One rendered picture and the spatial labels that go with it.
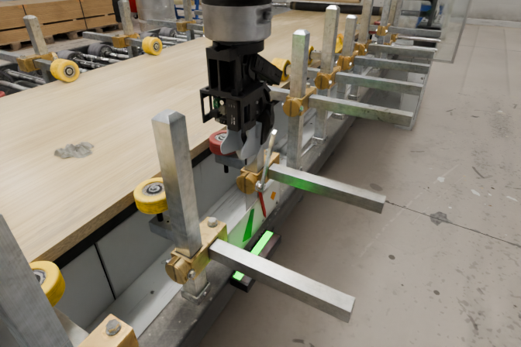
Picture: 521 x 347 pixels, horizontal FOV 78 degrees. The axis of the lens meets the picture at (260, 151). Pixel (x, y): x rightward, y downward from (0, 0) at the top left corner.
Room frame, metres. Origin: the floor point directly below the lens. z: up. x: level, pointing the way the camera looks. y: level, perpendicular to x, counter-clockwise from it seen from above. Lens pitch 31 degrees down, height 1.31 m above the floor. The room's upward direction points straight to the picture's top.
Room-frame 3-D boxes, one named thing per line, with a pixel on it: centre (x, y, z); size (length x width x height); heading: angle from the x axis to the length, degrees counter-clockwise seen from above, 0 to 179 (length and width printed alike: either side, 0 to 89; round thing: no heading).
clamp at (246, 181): (0.67, 0.01, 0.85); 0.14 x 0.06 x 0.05; 151
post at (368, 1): (1.53, -0.46, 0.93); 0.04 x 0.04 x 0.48; 61
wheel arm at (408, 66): (1.32, -0.41, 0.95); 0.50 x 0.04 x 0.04; 61
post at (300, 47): (0.87, -0.11, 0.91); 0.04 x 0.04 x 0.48; 61
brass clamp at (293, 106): (0.89, -0.12, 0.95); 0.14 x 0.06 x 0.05; 151
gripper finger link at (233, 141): (0.46, 0.05, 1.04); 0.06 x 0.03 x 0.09; 151
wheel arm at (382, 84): (1.10, -0.29, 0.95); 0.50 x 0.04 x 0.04; 61
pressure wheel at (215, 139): (0.74, 0.09, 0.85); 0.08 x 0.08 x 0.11
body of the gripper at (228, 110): (0.45, 0.03, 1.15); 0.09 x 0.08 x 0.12; 151
